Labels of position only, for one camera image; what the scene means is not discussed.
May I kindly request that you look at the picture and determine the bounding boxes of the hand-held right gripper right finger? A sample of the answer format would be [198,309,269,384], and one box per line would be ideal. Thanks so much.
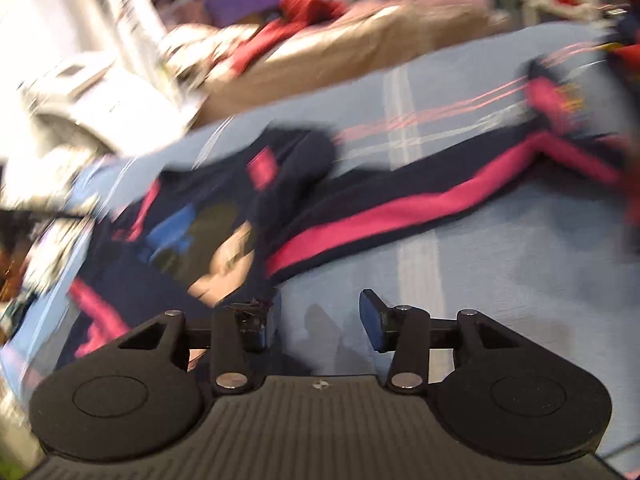
[359,288,523,394]

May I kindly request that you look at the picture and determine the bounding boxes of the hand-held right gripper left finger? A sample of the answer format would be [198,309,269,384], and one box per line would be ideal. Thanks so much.
[117,287,283,394]

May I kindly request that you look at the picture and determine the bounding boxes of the navy cartoon print sweatshirt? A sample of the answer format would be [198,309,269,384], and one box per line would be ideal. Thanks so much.
[55,127,341,372]

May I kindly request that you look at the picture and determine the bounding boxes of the navy pants with pink stripe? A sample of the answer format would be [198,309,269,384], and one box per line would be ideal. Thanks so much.
[260,50,640,282]

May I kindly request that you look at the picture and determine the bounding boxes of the pile of beige clothes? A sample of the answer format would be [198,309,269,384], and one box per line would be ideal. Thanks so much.
[160,25,262,104]

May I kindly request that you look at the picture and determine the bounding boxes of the beige massage bed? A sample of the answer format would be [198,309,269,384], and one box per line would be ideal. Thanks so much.
[190,0,512,132]

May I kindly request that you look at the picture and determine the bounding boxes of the white beauty machine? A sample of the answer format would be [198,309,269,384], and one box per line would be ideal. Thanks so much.
[20,52,207,159]

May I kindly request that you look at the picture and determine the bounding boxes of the dark red bundled garment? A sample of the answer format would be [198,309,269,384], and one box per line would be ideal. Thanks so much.
[277,0,349,21]

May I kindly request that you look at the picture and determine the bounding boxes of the white hanging cloth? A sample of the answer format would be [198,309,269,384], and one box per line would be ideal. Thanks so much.
[85,0,169,69]

